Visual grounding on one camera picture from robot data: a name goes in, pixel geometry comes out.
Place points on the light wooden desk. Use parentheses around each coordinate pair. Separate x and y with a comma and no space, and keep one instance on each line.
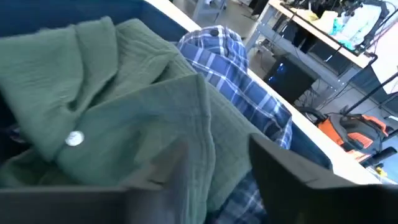
(326,149)

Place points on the white workbench with equipment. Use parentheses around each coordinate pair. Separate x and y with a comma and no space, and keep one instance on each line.
(314,32)

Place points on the dark green button shirt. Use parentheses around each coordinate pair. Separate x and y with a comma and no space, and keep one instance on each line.
(140,109)

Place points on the orange black shop vacuum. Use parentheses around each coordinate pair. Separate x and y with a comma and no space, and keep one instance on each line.
(332,130)

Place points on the black computer tower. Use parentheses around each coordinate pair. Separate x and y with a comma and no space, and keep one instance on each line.
(289,81)

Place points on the navy white striped fabric bin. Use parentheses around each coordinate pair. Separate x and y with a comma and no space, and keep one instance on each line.
(62,12)

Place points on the blue plaid shirt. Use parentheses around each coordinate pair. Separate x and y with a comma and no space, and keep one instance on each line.
(236,87)

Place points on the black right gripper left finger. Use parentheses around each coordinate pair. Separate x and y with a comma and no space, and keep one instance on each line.
(62,205)

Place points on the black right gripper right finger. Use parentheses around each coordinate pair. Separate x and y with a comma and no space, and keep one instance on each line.
(311,205)

